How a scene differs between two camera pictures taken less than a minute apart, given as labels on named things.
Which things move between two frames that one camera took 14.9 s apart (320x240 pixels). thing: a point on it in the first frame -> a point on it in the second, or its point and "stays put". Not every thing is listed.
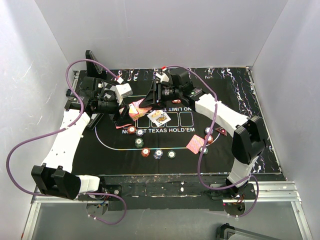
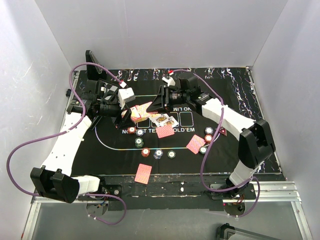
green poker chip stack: x=171 y=154 stays put
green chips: x=139 y=142 stays put
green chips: x=205 y=150 stays put
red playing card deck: x=138 y=102 -> x=142 y=109
